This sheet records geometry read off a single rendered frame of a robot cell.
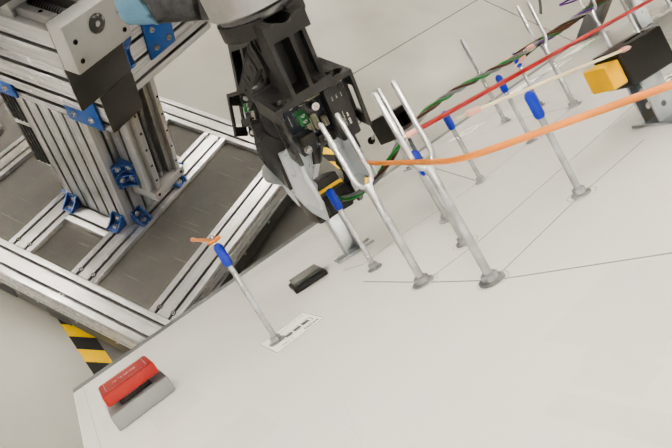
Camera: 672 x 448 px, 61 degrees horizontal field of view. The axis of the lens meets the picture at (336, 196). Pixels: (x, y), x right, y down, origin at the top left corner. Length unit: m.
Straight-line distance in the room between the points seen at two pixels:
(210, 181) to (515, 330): 1.69
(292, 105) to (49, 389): 1.58
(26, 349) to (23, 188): 0.52
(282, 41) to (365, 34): 2.52
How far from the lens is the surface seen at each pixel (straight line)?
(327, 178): 0.59
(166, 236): 1.83
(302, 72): 0.44
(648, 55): 0.53
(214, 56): 2.87
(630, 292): 0.31
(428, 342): 0.35
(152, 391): 0.56
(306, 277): 0.61
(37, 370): 1.97
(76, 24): 1.03
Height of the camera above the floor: 1.60
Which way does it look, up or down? 49 degrees down
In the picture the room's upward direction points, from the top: straight up
